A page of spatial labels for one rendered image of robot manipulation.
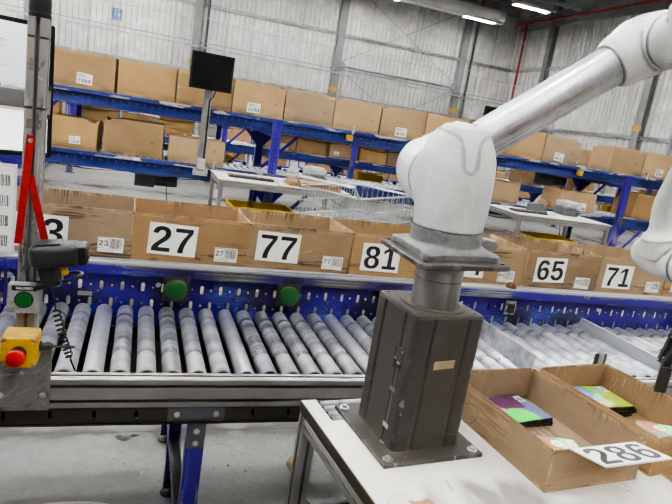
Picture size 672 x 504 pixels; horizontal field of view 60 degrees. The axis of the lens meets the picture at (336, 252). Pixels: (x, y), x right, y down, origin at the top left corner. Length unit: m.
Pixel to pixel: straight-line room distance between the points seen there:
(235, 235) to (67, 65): 4.69
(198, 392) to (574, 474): 0.91
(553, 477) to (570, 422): 0.33
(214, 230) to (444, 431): 1.07
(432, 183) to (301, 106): 5.55
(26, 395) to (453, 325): 1.00
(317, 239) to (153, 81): 4.60
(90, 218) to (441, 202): 1.22
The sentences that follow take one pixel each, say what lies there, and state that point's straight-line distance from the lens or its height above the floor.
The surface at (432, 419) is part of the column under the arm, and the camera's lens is 1.36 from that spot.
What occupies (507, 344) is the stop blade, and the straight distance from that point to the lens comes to 2.14.
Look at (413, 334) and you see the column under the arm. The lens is 1.24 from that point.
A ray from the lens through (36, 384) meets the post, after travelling 1.57.
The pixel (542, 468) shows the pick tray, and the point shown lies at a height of 0.80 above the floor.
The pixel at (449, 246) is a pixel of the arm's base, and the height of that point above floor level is 1.23.
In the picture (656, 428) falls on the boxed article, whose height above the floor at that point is 0.80.
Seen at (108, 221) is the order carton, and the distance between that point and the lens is 2.04.
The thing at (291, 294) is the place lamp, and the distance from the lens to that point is 2.08.
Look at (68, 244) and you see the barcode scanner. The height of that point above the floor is 1.09.
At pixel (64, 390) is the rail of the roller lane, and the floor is 0.71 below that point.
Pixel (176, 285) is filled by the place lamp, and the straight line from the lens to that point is 2.01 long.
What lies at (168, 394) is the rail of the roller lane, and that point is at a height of 0.70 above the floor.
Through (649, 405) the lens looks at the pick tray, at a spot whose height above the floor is 0.80.
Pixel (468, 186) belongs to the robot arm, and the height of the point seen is 1.35.
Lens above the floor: 1.43
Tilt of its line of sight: 12 degrees down
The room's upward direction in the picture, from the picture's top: 9 degrees clockwise
